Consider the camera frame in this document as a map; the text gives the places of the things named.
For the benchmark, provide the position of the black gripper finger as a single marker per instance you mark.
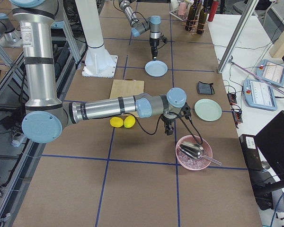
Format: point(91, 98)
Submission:
point(169, 129)
point(154, 53)

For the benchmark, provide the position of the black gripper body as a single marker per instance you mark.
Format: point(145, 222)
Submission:
point(167, 120)
point(154, 44)

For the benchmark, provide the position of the light blue plate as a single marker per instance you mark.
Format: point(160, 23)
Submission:
point(156, 68)

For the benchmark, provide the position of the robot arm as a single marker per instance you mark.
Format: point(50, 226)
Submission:
point(46, 114)
point(139, 25)

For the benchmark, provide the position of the light green plate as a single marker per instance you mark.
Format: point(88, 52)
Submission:
point(208, 110)

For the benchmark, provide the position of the folded grey cloth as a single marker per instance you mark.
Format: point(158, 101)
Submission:
point(205, 88)

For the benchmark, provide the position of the metal scoop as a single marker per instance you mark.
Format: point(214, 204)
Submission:
point(196, 151)

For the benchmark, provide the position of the pink bowl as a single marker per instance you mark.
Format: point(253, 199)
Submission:
point(190, 160)

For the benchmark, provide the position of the lower yellow lemon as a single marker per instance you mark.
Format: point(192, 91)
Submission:
point(129, 121)

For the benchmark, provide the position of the yellow lemon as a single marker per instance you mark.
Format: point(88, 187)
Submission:
point(116, 122)
point(129, 121)

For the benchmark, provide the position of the dark wine bottle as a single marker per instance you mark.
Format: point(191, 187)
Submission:
point(191, 15)
point(202, 18)

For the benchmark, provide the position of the wooden cutting board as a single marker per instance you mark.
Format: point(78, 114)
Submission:
point(123, 88)

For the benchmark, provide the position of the upper yellow lemon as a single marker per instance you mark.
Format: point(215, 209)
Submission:
point(116, 122)

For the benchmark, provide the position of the red thermos bottle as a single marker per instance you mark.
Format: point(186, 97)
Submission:
point(213, 9)

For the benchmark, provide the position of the teach pendant tablet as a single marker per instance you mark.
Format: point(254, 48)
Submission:
point(271, 72)
point(259, 95)

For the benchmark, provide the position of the black monitor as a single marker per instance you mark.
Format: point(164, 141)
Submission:
point(264, 158)

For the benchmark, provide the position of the copper wire bottle rack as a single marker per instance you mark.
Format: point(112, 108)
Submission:
point(193, 31)

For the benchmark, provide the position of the aluminium frame post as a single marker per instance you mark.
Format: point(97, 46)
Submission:
point(247, 13)

